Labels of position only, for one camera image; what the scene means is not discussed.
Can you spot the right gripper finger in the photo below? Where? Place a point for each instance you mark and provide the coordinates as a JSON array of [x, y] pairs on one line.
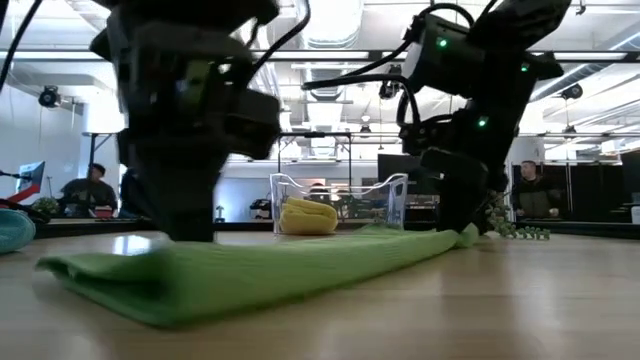
[[460, 212]]

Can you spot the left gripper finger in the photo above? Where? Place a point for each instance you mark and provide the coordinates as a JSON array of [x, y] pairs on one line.
[[190, 195]]

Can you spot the green microfiber towel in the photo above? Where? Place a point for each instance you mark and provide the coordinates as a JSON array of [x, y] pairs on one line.
[[250, 280]]

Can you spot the yellow microfiber towel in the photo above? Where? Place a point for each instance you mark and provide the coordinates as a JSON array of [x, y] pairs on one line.
[[307, 220]]

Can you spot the teal microfiber towel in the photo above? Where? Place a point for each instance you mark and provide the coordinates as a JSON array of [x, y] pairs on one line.
[[15, 232]]

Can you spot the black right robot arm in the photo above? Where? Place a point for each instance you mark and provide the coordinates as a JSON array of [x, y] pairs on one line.
[[500, 40]]

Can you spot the small mushroom lamp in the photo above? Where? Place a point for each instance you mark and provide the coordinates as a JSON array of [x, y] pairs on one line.
[[219, 215]]

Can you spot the potted succulent plant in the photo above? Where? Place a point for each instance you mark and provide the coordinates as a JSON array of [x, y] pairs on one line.
[[505, 227]]

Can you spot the clear plastic bin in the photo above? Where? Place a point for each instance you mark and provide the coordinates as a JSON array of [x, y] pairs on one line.
[[395, 200]]

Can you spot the black computer monitor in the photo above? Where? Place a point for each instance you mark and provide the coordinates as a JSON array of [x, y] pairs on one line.
[[395, 167]]

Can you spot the black pole stand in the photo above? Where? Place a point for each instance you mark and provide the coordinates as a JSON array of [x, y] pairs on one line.
[[92, 147]]

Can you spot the black partition panels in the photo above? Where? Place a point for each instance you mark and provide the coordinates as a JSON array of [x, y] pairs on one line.
[[590, 180]]

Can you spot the small round green plant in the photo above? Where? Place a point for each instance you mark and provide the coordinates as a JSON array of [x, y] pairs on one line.
[[46, 206]]

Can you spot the tilted computer monitor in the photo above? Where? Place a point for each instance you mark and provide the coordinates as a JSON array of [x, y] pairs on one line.
[[31, 175]]

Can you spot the red bar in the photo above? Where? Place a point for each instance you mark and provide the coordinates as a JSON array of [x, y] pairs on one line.
[[27, 194]]

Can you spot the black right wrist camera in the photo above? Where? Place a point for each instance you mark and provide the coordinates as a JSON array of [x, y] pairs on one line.
[[455, 172]]

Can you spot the black ceiling-hung camera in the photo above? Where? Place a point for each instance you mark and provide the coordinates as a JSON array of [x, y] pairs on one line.
[[50, 97], [571, 92], [387, 91]]

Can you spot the silver ceiling air duct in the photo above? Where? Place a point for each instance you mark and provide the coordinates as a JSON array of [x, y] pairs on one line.
[[330, 25]]

